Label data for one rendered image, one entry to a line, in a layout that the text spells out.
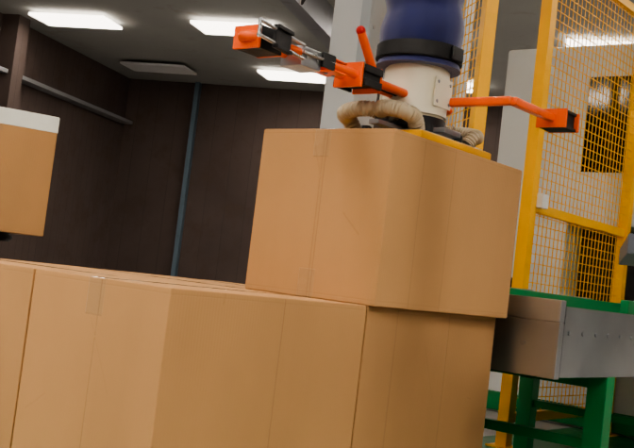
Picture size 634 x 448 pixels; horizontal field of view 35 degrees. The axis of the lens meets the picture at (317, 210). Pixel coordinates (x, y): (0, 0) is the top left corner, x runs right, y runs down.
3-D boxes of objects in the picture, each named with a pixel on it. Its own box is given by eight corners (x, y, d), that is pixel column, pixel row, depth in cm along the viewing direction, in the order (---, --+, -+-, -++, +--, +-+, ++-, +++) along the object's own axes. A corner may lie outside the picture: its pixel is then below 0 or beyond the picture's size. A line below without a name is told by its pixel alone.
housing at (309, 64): (298, 73, 228) (300, 54, 228) (321, 72, 224) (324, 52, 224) (278, 66, 223) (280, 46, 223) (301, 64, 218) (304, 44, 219)
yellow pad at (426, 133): (458, 160, 269) (459, 141, 269) (491, 160, 263) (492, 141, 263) (386, 137, 243) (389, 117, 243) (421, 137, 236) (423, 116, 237)
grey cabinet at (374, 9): (382, 74, 417) (391, 4, 420) (393, 74, 414) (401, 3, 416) (355, 62, 402) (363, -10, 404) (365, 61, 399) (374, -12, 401)
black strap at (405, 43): (406, 75, 276) (408, 61, 276) (480, 72, 261) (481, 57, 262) (358, 56, 258) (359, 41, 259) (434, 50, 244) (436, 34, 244)
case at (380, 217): (385, 302, 292) (401, 167, 294) (507, 319, 266) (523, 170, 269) (243, 289, 246) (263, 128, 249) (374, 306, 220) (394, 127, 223)
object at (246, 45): (258, 58, 219) (260, 36, 219) (283, 57, 214) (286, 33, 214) (231, 49, 212) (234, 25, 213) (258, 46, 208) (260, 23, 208)
